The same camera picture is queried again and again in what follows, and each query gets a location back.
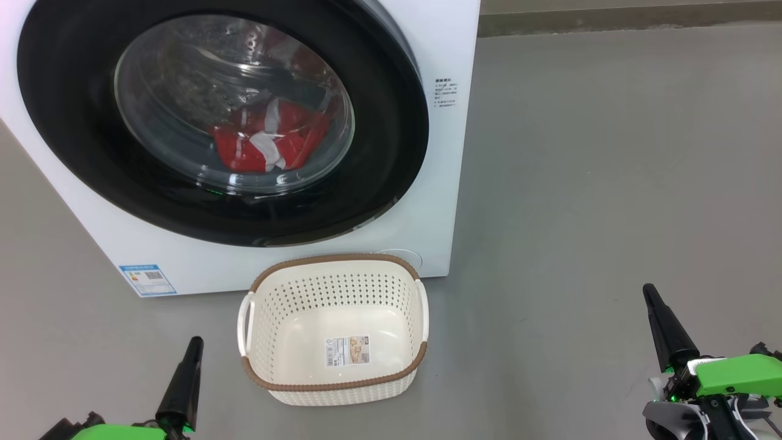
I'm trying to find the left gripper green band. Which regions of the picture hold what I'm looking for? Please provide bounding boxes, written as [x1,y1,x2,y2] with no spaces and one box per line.
[38,336,204,440]

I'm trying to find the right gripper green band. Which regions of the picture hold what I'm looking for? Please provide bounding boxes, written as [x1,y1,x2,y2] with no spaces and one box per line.
[642,283,782,402]

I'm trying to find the red garment with white trim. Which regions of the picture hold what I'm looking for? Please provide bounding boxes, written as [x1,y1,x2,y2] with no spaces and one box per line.
[208,98,334,174]

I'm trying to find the round black glass washer door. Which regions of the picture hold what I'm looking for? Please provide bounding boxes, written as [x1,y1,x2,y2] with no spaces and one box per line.
[17,0,429,248]

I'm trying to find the white printed paper label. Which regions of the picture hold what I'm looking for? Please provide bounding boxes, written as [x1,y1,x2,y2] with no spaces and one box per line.
[324,334,371,368]

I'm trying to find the cream perforated basket brown rim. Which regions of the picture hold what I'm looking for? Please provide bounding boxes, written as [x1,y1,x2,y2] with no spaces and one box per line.
[237,254,429,407]

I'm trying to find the white front-load washing machine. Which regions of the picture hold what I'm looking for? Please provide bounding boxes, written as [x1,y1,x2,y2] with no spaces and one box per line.
[0,0,481,298]

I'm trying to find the stainless steel washing machine drum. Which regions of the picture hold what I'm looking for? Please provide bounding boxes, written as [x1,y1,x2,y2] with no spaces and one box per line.
[115,15,355,195]

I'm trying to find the blue energy label sticker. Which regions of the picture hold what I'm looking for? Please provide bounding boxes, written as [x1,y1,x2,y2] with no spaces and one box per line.
[119,264,178,298]

